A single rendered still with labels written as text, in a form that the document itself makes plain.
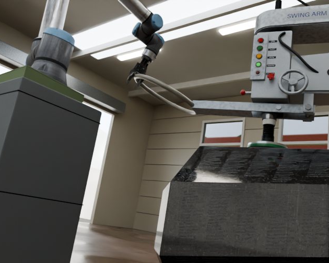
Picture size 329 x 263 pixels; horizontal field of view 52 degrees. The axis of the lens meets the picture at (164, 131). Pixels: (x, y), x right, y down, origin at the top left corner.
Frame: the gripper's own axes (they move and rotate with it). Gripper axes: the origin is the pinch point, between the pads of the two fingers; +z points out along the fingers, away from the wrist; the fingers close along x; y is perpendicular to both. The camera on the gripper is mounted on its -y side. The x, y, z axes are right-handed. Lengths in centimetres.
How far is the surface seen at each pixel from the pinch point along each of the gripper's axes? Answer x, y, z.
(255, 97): 66, 38, -23
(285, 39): 65, 38, -61
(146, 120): 14, -864, -63
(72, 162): 3, 74, 52
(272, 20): 54, 31, -71
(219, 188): 64, 69, 31
